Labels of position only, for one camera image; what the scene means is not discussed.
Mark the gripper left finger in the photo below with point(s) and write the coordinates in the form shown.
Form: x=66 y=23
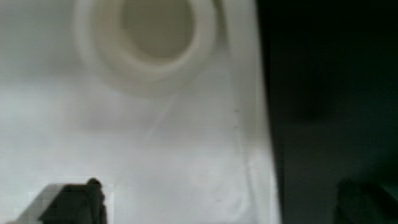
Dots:
x=77 y=207

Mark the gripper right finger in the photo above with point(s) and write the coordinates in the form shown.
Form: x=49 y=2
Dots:
x=367 y=203

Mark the white square tabletop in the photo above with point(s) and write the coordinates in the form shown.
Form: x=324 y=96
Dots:
x=134 y=106

